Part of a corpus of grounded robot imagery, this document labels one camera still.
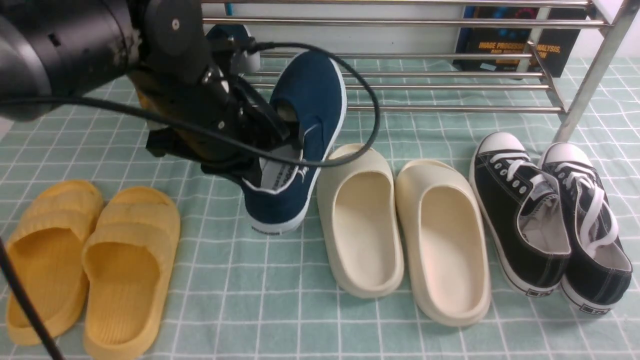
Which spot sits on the yellow slide sandal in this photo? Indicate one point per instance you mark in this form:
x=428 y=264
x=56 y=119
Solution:
x=128 y=261
x=46 y=247

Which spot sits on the black canvas sneaker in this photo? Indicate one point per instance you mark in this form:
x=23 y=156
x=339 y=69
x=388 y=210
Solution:
x=598 y=272
x=522 y=208

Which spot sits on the right cream clog slipper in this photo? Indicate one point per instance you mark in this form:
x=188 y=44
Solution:
x=445 y=243

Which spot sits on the black image processing book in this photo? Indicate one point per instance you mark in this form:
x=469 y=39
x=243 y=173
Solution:
x=554 y=45

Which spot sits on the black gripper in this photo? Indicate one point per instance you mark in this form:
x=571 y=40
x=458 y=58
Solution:
x=215 y=115

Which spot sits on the right yellow slide sandal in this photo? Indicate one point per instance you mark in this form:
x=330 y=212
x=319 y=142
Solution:
x=128 y=261

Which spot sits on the left yellow slide sandal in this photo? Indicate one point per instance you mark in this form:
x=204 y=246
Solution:
x=46 y=247

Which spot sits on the stainless steel shoe rack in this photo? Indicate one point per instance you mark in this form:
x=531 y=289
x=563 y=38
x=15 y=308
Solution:
x=428 y=30

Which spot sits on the navy slip-on shoe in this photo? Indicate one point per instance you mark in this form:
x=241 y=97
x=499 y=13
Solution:
x=310 y=93
x=226 y=41

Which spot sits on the right black canvas sneaker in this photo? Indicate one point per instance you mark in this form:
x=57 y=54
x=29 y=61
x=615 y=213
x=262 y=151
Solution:
x=598 y=272

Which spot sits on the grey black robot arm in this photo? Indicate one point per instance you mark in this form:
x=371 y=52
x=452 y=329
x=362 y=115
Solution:
x=67 y=48

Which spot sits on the cream clog slipper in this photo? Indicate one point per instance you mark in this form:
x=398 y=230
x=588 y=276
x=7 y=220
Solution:
x=356 y=207
x=445 y=243

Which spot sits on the left cream clog slipper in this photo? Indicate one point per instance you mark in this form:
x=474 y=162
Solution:
x=356 y=207

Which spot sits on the left black canvas sneaker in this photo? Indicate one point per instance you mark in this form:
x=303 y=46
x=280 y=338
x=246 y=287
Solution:
x=522 y=208

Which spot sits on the green checked tablecloth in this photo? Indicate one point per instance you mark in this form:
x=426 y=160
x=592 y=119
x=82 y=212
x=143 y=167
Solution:
x=239 y=295

